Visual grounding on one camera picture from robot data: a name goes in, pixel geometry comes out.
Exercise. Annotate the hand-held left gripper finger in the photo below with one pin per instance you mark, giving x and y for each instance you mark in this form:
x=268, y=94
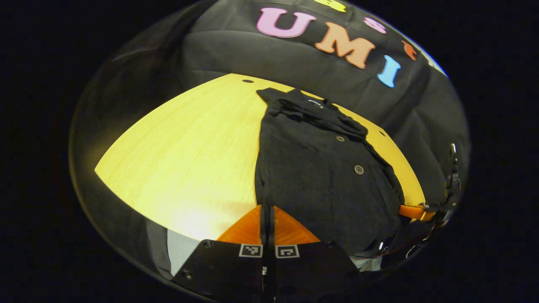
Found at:
x=264, y=229
x=271, y=229

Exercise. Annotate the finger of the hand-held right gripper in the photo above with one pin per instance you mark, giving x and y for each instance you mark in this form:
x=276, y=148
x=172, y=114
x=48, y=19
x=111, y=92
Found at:
x=414, y=212

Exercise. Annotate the black buttoned shirt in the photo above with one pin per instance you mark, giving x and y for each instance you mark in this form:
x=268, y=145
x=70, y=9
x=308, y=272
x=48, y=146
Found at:
x=320, y=189

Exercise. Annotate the black backdrop cloth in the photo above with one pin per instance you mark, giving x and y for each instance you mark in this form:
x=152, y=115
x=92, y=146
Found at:
x=236, y=54

